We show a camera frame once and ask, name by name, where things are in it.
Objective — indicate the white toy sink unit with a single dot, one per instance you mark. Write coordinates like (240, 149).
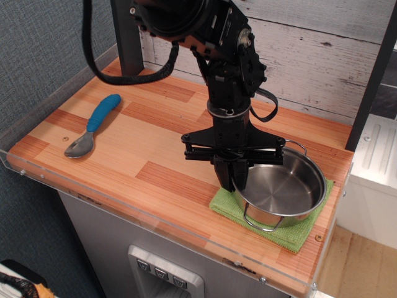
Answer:
(368, 204)

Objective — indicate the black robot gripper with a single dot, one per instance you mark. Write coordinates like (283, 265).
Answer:
(234, 139)

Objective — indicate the folded green towel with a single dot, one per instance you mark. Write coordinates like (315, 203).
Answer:
(292, 238)

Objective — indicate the stainless steel pot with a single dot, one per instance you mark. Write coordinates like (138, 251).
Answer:
(281, 195)

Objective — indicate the grey toy fridge cabinet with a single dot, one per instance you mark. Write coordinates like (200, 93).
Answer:
(107, 236)

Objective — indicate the clear acrylic table guard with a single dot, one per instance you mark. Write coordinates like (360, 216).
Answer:
(137, 169)

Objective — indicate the dark grey right post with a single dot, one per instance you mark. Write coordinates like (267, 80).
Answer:
(374, 81)

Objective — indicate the silver dispenser button panel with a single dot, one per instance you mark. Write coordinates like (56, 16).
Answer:
(157, 277)

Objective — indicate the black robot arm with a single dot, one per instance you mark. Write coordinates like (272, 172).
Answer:
(219, 36)

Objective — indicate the blue handled metal spoon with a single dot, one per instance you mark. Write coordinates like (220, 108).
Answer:
(85, 144)

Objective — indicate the orange plush object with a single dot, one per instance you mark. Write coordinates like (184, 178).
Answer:
(44, 292)

